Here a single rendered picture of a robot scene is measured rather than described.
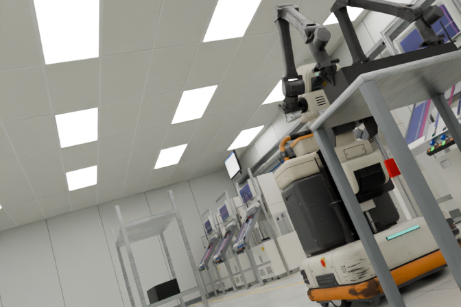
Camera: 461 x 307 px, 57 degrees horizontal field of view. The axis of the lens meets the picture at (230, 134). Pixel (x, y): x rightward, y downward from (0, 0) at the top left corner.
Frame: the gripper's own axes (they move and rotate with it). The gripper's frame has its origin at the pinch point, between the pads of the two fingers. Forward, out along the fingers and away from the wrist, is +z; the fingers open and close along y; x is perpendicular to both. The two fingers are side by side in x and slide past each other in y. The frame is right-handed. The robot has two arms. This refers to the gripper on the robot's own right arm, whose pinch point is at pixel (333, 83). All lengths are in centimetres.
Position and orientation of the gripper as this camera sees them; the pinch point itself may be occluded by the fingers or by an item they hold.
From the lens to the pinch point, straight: 175.0
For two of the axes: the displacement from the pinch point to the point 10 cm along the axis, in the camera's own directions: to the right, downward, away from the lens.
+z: 3.3, 8.9, -3.0
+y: 9.2, -2.4, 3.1
